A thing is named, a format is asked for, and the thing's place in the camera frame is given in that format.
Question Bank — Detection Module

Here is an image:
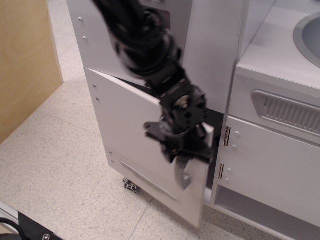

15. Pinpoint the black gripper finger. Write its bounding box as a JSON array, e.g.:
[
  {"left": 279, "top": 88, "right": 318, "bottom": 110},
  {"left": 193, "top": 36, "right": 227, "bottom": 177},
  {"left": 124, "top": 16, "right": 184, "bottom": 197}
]
[
  {"left": 199, "top": 155, "right": 214, "bottom": 165},
  {"left": 161, "top": 143, "right": 182, "bottom": 164}
]

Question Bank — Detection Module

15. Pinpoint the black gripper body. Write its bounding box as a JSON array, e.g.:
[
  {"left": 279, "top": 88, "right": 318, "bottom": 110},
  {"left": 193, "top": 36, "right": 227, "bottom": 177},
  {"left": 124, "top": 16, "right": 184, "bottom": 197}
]
[{"left": 144, "top": 120, "right": 215, "bottom": 160}]

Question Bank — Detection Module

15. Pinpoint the grey fridge door handle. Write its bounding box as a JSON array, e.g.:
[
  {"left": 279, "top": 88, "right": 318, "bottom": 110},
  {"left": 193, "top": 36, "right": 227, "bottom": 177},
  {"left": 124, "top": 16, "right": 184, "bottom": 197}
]
[{"left": 173, "top": 124, "right": 207, "bottom": 191}]

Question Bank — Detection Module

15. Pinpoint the white low fridge door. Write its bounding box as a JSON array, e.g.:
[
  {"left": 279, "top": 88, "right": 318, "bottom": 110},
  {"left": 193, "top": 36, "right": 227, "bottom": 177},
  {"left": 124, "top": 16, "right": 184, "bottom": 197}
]
[{"left": 84, "top": 68, "right": 209, "bottom": 228}]

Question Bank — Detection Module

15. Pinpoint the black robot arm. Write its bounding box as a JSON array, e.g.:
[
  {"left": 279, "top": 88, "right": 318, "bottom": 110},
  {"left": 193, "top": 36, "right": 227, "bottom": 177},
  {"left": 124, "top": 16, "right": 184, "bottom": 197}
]
[{"left": 94, "top": 0, "right": 214, "bottom": 164}]

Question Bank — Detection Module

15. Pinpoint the white toy fridge cabinet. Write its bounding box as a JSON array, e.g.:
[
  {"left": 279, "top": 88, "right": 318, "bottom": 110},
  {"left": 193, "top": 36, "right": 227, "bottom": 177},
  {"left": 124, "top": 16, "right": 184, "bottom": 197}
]
[{"left": 67, "top": 0, "right": 247, "bottom": 203}]

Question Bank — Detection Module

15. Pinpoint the lower brass hinge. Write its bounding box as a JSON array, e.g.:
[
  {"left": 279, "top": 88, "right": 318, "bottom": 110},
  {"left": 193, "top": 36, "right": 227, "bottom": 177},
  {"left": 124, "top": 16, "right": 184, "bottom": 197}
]
[{"left": 217, "top": 163, "right": 224, "bottom": 179}]

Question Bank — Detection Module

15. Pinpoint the brass hinge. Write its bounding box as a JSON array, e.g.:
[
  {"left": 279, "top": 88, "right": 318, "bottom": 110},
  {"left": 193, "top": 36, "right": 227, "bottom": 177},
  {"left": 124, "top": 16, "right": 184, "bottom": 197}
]
[
  {"left": 217, "top": 163, "right": 224, "bottom": 179},
  {"left": 223, "top": 126, "right": 231, "bottom": 147}
]

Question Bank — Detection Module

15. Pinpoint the upper brass hinge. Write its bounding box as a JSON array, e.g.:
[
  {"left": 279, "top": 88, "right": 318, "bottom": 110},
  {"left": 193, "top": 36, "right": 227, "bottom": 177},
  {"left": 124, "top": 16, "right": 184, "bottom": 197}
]
[{"left": 223, "top": 126, "right": 231, "bottom": 147}]

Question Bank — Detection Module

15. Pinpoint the aluminium extrusion foot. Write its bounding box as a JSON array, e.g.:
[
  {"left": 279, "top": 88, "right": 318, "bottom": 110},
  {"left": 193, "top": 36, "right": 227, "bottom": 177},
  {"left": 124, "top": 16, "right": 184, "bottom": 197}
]
[{"left": 122, "top": 177, "right": 140, "bottom": 194}]

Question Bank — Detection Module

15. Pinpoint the white toy kitchen counter unit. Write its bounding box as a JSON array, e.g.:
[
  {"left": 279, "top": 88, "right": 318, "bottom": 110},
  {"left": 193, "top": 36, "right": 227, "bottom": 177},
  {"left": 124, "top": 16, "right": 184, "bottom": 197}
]
[{"left": 210, "top": 0, "right": 320, "bottom": 240}]

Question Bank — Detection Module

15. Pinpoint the white oven cabinet door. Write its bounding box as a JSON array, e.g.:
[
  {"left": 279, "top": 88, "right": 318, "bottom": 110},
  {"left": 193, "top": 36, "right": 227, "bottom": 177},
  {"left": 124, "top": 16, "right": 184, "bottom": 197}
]
[{"left": 217, "top": 117, "right": 320, "bottom": 226}]

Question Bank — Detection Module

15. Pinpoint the grey vent grille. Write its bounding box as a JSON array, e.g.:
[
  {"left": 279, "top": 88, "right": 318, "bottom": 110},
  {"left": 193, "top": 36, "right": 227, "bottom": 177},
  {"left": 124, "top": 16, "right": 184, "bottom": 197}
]
[{"left": 251, "top": 89, "right": 320, "bottom": 135}]

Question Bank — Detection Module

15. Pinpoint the plywood panel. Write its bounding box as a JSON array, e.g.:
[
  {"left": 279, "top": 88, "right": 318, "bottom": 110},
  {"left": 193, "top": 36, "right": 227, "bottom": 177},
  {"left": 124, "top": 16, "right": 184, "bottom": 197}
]
[{"left": 0, "top": 0, "right": 63, "bottom": 142}]

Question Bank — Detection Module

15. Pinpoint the grey toy sink basin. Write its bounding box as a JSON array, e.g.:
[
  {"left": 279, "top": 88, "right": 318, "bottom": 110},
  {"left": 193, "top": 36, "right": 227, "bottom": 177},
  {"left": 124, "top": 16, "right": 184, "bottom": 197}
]
[{"left": 293, "top": 12, "right": 320, "bottom": 68}]

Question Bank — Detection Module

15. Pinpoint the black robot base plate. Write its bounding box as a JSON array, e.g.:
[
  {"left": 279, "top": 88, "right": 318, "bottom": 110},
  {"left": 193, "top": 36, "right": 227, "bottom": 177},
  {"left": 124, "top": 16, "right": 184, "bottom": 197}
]
[{"left": 0, "top": 211, "right": 61, "bottom": 240}]

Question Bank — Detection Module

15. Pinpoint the aluminium frame rail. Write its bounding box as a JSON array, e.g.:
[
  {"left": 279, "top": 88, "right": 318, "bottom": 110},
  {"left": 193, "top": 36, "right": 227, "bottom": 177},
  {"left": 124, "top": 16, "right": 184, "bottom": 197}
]
[{"left": 0, "top": 201, "right": 19, "bottom": 223}]

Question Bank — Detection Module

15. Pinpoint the black braided cable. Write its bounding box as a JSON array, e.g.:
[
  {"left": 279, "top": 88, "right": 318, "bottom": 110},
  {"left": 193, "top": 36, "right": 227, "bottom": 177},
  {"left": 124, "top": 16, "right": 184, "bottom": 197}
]
[{"left": 0, "top": 217, "right": 26, "bottom": 240}]

